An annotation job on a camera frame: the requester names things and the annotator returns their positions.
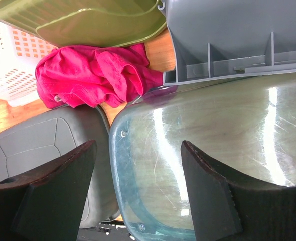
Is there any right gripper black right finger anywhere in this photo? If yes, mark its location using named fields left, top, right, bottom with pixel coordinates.
left=181, top=141, right=296, bottom=240

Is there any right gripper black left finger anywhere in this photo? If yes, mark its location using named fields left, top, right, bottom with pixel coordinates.
left=0, top=140, right=97, bottom=240

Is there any dark grey tray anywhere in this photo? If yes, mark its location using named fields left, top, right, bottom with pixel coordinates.
left=0, top=105, right=120, bottom=228

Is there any clear plastic container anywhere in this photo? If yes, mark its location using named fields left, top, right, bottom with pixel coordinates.
left=109, top=73, right=296, bottom=240

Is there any white perforated basket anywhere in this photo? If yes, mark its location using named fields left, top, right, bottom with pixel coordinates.
left=0, top=22, right=56, bottom=107

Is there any large grey plastic bin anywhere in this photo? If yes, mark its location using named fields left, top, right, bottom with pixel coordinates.
left=160, top=0, right=296, bottom=85

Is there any green plastic basin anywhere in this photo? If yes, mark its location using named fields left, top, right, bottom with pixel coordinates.
left=0, top=1, right=167, bottom=47

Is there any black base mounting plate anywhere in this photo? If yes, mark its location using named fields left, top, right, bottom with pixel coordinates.
left=77, top=221, right=135, bottom=241

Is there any magenta crumpled cloth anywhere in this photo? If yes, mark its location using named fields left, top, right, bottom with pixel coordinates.
left=35, top=44, right=163, bottom=109

